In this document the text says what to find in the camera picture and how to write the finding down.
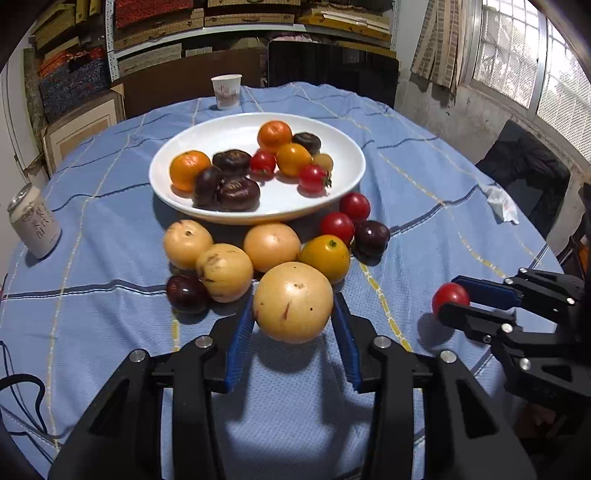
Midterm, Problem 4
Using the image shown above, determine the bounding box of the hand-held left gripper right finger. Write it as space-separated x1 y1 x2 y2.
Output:
331 292 539 480

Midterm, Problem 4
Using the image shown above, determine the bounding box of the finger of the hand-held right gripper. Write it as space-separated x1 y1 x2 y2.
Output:
451 268 591 324
436 302 588 403

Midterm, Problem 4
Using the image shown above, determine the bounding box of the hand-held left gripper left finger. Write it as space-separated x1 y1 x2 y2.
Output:
48 291 256 480

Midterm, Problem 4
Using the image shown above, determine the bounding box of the red cherry tomato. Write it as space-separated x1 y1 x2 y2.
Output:
250 150 277 178
339 192 371 222
431 282 471 319
320 212 355 245
298 165 332 193

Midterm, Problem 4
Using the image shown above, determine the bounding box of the pale yellow round fruit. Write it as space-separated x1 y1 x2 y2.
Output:
164 220 214 271
195 243 254 303
243 222 302 273
252 261 334 344

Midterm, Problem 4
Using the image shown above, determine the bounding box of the dark purple tomato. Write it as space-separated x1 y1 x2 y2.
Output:
217 176 262 212
292 132 322 155
192 166 225 208
212 148 252 176
166 274 209 313
353 220 391 259

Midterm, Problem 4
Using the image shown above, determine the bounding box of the yellow orange tomato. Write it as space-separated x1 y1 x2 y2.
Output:
299 234 351 283
276 143 312 177

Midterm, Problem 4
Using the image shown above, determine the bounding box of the white round plate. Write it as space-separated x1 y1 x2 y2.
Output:
148 112 366 225

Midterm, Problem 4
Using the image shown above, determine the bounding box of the orange mandarin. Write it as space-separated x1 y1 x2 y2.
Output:
257 120 293 153
169 150 212 192

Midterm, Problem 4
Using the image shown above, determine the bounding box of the crumpled white tissue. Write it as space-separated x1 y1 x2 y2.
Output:
480 184 520 225

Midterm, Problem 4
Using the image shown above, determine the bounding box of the black clothing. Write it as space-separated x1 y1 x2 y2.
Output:
489 134 571 206

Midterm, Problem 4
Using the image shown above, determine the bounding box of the blue striped tablecloth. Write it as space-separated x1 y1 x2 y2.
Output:
0 82 566 480

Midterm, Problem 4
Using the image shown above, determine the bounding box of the white beverage can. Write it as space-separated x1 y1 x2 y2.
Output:
7 183 62 260

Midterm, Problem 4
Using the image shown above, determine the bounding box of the window with metal grille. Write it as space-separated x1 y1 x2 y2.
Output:
462 0 591 167

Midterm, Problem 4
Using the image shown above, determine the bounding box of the white paper cup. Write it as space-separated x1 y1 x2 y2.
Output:
211 74 243 110

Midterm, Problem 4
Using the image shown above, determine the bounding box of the beige checked curtain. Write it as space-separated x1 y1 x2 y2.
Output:
411 0 483 88

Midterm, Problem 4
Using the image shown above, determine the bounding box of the brown board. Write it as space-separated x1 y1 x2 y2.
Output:
122 48 269 120

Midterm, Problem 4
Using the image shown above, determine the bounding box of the black flat panel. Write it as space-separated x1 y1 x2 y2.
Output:
268 39 400 109

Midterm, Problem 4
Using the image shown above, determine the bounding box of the white metal shelf rack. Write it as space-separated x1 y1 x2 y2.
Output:
104 0 400 88

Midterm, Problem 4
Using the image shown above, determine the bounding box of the black cable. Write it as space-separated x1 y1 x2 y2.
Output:
0 374 61 437

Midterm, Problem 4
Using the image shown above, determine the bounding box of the pale wooden picture frame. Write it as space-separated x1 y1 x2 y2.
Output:
41 83 126 174

